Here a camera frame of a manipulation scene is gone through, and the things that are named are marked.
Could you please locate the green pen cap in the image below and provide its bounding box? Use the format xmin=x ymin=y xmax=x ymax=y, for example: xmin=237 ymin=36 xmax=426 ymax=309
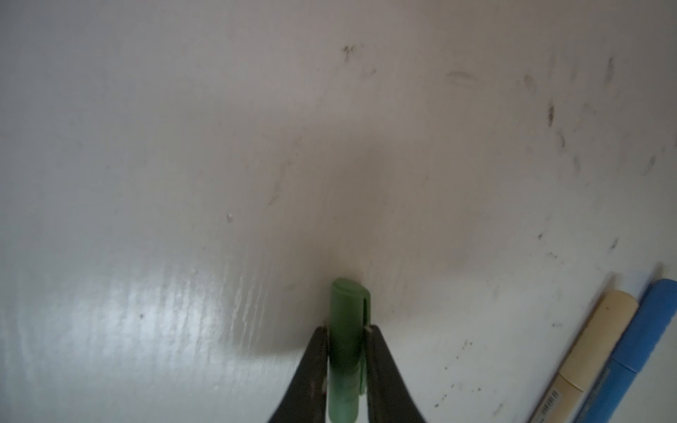
xmin=328 ymin=278 xmax=371 ymax=422

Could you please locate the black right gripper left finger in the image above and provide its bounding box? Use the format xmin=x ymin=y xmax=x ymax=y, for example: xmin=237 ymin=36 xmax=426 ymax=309
xmin=269 ymin=326 xmax=329 ymax=423

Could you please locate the blue pen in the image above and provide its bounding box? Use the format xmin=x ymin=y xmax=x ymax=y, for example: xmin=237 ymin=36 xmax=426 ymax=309
xmin=575 ymin=278 xmax=676 ymax=423

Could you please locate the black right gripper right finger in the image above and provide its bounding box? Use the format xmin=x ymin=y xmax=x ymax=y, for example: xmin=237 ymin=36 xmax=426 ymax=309
xmin=364 ymin=325 xmax=425 ymax=423

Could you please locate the beige pen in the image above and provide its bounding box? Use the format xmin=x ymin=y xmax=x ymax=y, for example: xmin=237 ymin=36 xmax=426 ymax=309
xmin=529 ymin=290 xmax=638 ymax=423

